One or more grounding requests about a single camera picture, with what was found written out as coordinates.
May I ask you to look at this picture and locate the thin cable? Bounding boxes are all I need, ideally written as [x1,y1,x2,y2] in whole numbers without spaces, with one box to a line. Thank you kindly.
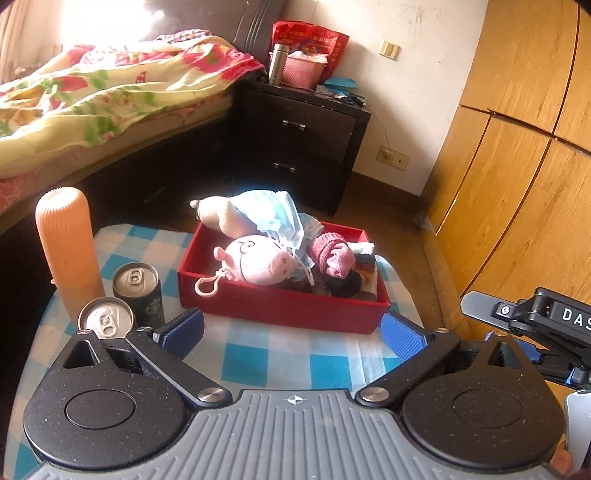
[368,108,393,153]

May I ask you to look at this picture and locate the red plastic bag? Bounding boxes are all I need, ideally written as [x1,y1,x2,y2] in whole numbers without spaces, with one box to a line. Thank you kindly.
[271,21,350,84]

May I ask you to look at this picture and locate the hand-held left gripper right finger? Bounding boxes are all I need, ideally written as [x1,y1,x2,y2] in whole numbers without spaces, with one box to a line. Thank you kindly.
[353,310,532,410]

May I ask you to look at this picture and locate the cream plush toy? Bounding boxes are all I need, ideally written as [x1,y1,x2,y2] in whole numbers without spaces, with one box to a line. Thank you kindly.
[189,194,259,241]

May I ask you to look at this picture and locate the beige wall socket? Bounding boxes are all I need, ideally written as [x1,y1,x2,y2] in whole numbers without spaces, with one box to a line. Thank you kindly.
[378,144,411,169]

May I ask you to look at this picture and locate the floral quilt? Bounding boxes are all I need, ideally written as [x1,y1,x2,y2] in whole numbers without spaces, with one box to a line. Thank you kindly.
[0,30,266,153]

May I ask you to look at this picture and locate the wooden wardrobe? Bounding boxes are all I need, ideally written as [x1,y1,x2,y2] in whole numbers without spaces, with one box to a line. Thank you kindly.
[422,0,591,352]

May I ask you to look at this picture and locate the dark wooden bed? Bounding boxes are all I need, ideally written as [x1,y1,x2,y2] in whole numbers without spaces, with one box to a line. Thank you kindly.
[0,0,287,232]

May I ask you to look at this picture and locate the blue drink can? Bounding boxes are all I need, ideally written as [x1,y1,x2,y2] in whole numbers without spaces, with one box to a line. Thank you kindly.
[78,296,136,342]

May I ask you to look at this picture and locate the steel thermos flask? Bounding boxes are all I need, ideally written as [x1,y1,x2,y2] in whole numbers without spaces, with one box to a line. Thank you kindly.
[269,44,289,86]

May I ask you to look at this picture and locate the pink knitted hat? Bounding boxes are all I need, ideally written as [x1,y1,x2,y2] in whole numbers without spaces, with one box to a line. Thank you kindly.
[310,232,356,279]

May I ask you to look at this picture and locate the dark green drink can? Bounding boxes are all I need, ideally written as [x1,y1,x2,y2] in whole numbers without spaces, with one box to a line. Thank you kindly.
[112,262,166,328]

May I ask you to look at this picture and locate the dark wooden nightstand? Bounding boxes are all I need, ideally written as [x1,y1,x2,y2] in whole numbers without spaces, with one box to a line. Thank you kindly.
[231,76,372,217]

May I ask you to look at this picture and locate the pink plastic basket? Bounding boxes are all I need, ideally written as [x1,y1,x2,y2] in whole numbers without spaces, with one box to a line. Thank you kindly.
[281,51,334,90]

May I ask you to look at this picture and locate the orange ribbed plastic bottle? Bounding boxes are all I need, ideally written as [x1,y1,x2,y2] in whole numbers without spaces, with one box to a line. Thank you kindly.
[35,186,106,324]

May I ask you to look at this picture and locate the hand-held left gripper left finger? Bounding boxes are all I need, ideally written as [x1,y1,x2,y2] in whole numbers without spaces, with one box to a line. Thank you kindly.
[60,307,234,410]

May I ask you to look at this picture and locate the red cardboard box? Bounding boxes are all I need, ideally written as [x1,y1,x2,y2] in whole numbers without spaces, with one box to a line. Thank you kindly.
[178,220,392,335]

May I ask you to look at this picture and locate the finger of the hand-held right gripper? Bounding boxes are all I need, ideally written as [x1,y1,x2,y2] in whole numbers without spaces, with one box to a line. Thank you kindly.
[564,389,591,464]
[461,291,522,330]

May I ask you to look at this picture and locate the blue paper packet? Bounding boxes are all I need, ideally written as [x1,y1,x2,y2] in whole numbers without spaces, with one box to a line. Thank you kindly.
[323,76,360,99]

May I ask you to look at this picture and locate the pink pig plush toy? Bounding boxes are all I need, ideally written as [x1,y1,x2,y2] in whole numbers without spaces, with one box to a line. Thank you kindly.
[194,234,296,296]

